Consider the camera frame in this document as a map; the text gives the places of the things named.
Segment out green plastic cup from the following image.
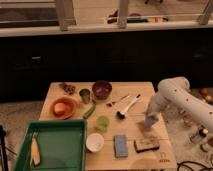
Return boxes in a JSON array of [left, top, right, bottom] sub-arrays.
[[95, 116, 110, 132]]

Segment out orange fruit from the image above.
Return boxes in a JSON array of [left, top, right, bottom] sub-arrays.
[[54, 103, 66, 115]]

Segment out blue sponge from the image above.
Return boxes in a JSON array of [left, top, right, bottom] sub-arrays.
[[114, 135, 128, 158]]

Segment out blue-grey towel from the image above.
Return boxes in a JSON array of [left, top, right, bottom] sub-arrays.
[[144, 114, 158, 128]]

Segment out brown scrub sponge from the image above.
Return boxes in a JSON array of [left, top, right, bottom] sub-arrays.
[[134, 138, 160, 153]]

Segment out dark red bowl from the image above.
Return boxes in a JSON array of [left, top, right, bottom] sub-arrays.
[[92, 80, 112, 100]]

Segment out green plastic tray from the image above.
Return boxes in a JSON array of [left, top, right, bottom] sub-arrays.
[[13, 119, 87, 171]]

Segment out green cucumber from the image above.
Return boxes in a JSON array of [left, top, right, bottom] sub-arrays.
[[83, 100, 96, 119]]

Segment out corn cob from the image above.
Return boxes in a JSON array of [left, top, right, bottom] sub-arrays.
[[30, 133, 41, 166]]

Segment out orange plastic bowl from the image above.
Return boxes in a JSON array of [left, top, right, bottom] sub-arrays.
[[50, 97, 78, 120]]

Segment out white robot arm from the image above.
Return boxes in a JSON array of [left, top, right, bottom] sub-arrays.
[[146, 77, 213, 128]]

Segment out white paper cup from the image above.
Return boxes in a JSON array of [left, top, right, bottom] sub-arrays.
[[86, 133, 104, 153]]

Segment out bunch of brown grapes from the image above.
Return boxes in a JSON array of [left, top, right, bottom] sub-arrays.
[[59, 82, 75, 95]]

